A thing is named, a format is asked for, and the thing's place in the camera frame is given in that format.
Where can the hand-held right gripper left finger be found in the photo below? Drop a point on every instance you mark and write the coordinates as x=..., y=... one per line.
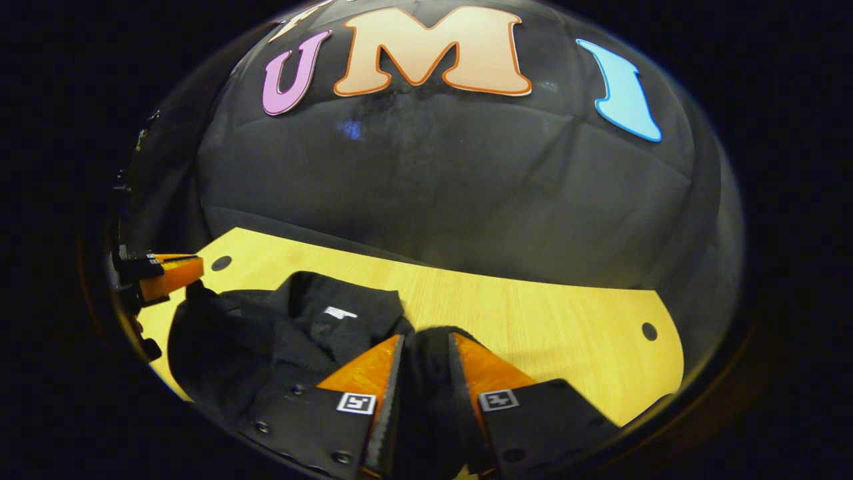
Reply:
x=390, y=406

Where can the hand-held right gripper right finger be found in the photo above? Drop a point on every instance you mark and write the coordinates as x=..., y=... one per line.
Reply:
x=461, y=386

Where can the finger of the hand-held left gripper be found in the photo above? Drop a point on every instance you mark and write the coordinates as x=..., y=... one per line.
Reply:
x=176, y=274

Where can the black buttoned shirt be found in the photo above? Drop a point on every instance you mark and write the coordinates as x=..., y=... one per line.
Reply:
x=280, y=346

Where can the black backdrop cloth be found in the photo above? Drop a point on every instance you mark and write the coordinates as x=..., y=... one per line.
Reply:
x=453, y=186

